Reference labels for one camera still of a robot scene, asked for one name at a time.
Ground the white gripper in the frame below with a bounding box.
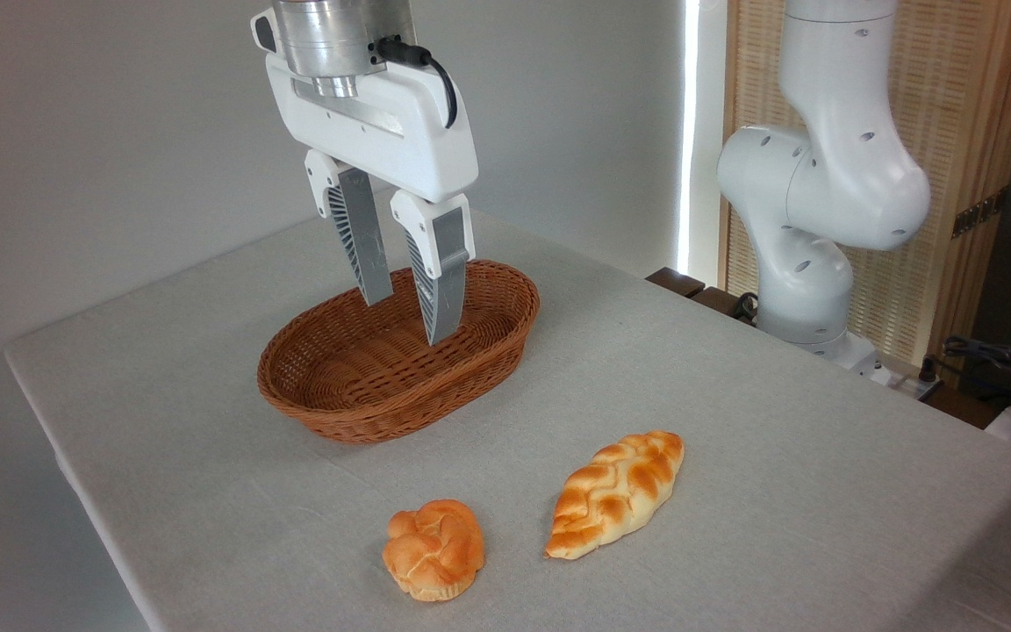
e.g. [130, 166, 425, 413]
[251, 9, 479, 347]

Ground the long braided bread loaf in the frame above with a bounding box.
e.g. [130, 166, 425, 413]
[545, 431, 685, 561]

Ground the brown oval wicker basket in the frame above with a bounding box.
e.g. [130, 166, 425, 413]
[257, 259, 541, 444]

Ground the round knotted bread roll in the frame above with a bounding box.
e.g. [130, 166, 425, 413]
[382, 499, 486, 603]

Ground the dark wooden side table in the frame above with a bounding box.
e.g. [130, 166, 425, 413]
[646, 268, 761, 326]

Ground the grey linen tablecloth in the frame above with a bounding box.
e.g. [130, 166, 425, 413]
[4, 184, 1011, 632]

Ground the metal screen hinge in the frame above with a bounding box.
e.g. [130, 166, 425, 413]
[951, 187, 1009, 240]

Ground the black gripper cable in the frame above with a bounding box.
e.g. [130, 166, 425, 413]
[376, 35, 459, 130]

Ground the black cable bundle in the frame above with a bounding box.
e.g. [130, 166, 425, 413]
[943, 335, 1011, 406]

